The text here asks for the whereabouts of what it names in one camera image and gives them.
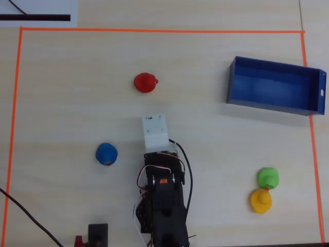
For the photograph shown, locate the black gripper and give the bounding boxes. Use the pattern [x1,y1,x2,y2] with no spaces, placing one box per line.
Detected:
[143,144,186,186]

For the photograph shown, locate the red rubber duck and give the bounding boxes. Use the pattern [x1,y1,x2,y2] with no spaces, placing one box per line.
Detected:
[134,72,159,94]

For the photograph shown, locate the blue rubber duck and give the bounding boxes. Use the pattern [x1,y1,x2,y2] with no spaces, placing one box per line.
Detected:
[95,142,118,167]

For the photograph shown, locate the yellow rubber duck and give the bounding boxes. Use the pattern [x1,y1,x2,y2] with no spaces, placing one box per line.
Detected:
[250,189,272,214]

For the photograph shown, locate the green rubber duck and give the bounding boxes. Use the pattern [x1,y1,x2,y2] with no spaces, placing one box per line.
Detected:
[257,167,280,190]

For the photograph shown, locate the blue plastic box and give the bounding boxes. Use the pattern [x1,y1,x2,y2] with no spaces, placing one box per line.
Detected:
[226,56,327,116]

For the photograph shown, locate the orange tape strip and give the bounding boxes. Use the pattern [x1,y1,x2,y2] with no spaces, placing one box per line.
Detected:
[20,26,306,34]
[300,31,325,244]
[1,27,24,247]

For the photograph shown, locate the white paper with black bar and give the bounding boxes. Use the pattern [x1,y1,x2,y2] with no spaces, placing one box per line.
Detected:
[0,0,78,27]

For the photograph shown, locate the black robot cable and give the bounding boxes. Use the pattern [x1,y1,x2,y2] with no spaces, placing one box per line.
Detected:
[168,138,194,216]

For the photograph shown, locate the red white servo wire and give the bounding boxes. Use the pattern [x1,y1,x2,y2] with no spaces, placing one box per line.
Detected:
[136,165,172,198]

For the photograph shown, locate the black camera stand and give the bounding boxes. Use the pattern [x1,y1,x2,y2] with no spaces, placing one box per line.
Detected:
[87,223,109,247]

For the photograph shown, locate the thick black cable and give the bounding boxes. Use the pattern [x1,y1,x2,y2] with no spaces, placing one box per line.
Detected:
[0,187,64,247]

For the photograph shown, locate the thin black cable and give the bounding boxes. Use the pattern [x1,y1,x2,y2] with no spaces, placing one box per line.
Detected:
[8,0,30,16]

